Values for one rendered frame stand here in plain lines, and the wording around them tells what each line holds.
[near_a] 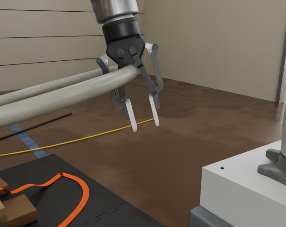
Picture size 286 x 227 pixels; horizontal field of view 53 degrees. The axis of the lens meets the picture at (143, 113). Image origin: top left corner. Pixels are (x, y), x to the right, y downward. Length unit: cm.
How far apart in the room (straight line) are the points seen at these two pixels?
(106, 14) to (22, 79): 571
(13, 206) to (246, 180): 172
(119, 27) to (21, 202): 177
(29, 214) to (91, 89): 169
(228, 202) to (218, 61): 523
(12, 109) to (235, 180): 49
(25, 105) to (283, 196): 52
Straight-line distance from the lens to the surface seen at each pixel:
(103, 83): 47
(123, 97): 62
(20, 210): 212
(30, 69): 628
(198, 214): 77
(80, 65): 666
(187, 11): 641
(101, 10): 59
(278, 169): 74
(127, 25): 59
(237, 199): 71
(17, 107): 43
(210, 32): 598
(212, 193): 76
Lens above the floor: 125
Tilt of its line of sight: 17 degrees down
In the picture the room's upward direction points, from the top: straight up
